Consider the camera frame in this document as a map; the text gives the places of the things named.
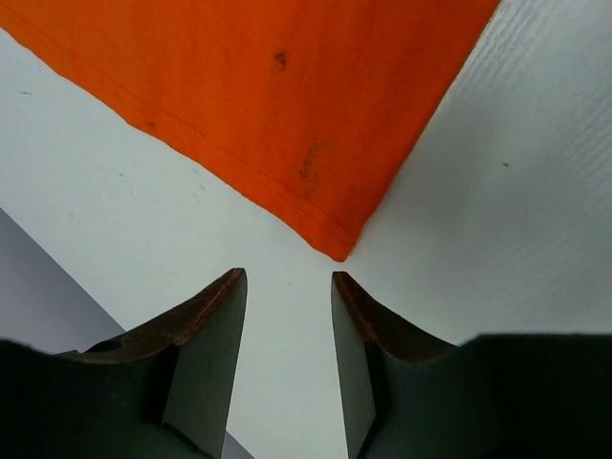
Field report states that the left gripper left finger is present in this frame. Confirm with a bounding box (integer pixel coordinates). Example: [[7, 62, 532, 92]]
[[1, 268, 248, 458]]

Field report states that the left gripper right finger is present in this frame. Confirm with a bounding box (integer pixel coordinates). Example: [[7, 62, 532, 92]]
[[331, 272, 611, 458]]

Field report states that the orange t-shirt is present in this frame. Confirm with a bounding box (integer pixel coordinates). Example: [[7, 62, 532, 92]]
[[1, 0, 497, 262]]

